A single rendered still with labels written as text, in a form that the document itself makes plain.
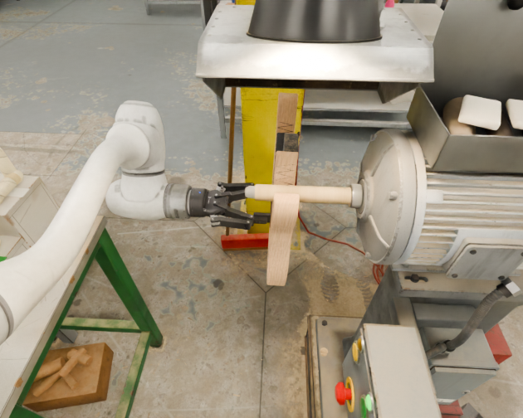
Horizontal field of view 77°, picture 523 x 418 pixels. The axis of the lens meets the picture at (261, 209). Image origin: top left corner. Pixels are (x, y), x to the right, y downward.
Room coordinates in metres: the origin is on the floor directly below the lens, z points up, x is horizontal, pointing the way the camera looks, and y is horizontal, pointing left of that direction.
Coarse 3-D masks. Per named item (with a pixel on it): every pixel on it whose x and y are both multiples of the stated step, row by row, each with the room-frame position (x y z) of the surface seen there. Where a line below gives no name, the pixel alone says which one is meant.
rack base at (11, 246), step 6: (6, 240) 0.52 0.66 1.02; (12, 240) 0.52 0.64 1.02; (18, 240) 0.52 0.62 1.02; (0, 246) 0.50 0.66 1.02; (6, 246) 0.50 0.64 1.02; (12, 246) 0.50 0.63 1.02; (18, 246) 0.51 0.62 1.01; (24, 246) 0.52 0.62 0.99; (0, 252) 0.48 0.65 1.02; (6, 252) 0.48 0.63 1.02; (12, 252) 0.49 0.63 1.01; (18, 252) 0.50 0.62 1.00
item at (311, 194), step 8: (256, 184) 0.47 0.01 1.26; (264, 184) 0.47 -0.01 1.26; (256, 192) 0.45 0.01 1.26; (264, 192) 0.45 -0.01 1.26; (272, 192) 0.45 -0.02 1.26; (280, 192) 0.45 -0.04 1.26; (288, 192) 0.45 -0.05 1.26; (296, 192) 0.45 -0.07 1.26; (304, 192) 0.45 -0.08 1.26; (312, 192) 0.45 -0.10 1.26; (320, 192) 0.45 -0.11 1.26; (328, 192) 0.45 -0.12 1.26; (336, 192) 0.44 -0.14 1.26; (344, 192) 0.44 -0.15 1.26; (256, 200) 0.45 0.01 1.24; (264, 200) 0.44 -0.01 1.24; (272, 200) 0.44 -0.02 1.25; (304, 200) 0.44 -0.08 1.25; (312, 200) 0.44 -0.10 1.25; (320, 200) 0.44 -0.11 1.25; (328, 200) 0.44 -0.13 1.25; (336, 200) 0.44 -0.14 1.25; (344, 200) 0.44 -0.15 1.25
